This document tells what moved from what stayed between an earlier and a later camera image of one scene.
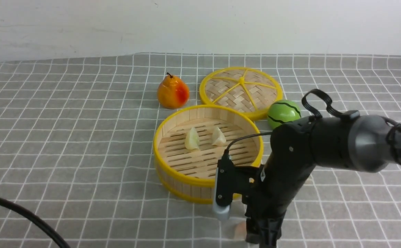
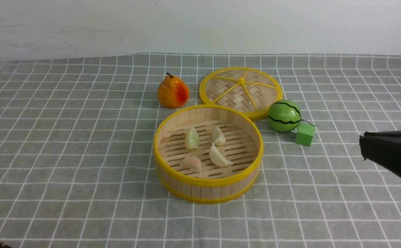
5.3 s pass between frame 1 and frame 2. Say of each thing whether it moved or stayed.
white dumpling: stayed
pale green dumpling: stayed
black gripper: moved
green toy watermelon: stayed
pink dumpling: moved
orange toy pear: stayed
